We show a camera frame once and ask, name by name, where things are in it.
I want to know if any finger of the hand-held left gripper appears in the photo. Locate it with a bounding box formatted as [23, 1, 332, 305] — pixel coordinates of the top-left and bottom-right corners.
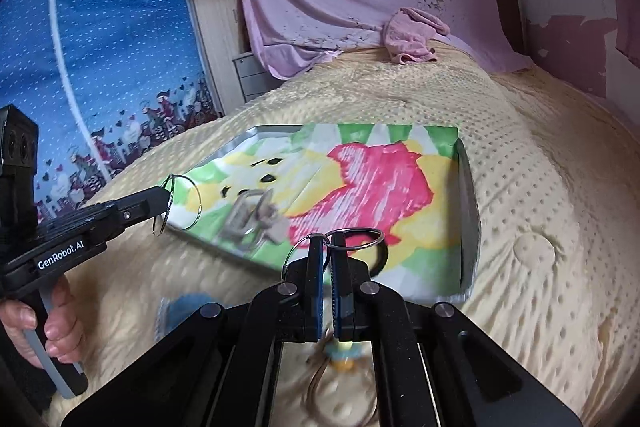
[102, 186, 174, 234]

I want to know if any silver metal clip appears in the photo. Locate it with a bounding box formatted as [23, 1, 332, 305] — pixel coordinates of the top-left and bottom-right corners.
[217, 188, 292, 254]

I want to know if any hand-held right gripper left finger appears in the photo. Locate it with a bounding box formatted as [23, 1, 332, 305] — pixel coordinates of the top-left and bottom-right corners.
[60, 233, 332, 427]

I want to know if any blue dotted wardrobe cover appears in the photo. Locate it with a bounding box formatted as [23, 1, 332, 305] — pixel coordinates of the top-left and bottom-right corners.
[0, 0, 224, 228]

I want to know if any person's left hand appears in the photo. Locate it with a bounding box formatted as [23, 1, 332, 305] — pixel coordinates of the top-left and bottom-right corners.
[0, 279, 86, 370]

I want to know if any brown bracelet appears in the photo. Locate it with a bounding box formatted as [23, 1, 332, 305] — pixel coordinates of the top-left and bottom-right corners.
[305, 339, 382, 427]

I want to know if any blue watch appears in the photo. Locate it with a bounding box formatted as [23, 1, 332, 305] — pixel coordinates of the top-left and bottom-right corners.
[156, 291, 213, 344]

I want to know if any grey metal tray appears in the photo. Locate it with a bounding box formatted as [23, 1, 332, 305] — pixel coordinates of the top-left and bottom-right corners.
[162, 123, 482, 304]

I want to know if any dark brown headboard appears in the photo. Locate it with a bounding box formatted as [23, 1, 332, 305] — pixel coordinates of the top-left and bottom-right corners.
[493, 0, 527, 56]

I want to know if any pink towel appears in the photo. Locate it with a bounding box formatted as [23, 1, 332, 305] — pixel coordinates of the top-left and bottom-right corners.
[382, 7, 452, 66]

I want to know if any colourful cartoon paper lining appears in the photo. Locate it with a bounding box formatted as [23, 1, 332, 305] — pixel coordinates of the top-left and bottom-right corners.
[167, 123, 463, 297]

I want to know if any silver metal ring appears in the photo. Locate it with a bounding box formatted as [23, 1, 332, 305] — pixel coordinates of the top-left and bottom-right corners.
[151, 173, 203, 239]
[281, 227, 387, 280]

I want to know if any light wooden wardrobe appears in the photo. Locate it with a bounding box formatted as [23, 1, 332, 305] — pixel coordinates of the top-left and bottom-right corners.
[175, 0, 257, 118]

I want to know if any pink curtain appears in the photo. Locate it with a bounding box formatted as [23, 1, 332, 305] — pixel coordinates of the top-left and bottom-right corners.
[611, 0, 640, 68]

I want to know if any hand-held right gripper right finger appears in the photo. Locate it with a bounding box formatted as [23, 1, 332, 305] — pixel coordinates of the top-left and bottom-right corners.
[330, 231, 585, 427]

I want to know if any grey drawer cabinet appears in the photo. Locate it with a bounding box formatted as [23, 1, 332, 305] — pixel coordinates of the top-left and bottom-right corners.
[233, 52, 282, 106]

